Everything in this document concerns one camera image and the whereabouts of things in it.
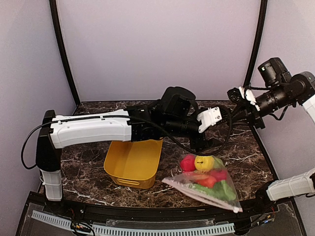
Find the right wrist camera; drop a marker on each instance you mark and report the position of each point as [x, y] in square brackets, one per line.
[274, 72]

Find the clear zip top bag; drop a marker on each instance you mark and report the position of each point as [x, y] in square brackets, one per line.
[183, 181]

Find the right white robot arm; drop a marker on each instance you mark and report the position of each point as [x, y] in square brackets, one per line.
[287, 104]

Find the red toy tomato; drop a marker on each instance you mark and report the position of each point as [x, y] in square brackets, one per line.
[219, 175]

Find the right black frame post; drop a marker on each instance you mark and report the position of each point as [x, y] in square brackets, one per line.
[256, 42]

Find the orange toy carrot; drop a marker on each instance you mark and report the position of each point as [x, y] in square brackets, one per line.
[220, 190]

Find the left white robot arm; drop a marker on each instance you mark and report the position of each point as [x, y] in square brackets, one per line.
[134, 124]

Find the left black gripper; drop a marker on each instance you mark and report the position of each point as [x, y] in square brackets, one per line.
[203, 143]

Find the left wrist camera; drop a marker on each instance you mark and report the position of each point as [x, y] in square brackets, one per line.
[177, 101]

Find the left black frame post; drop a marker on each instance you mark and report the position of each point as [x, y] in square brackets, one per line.
[62, 51]

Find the yellow toy lemon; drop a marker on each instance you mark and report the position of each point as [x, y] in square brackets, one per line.
[204, 163]

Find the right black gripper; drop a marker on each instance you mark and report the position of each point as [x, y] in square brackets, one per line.
[253, 117]

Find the black frame post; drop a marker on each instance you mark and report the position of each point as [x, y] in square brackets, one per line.
[62, 51]
[256, 42]

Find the yellow plastic basket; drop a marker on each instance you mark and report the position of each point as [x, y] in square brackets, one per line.
[133, 164]

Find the black front rail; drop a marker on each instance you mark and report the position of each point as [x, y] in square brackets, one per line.
[100, 200]

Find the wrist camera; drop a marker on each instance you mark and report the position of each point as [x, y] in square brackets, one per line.
[274, 72]
[177, 101]

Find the white slotted cable duct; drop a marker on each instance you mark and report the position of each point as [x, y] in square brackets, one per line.
[135, 228]

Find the red toy apple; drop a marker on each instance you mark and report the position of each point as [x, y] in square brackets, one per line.
[187, 163]

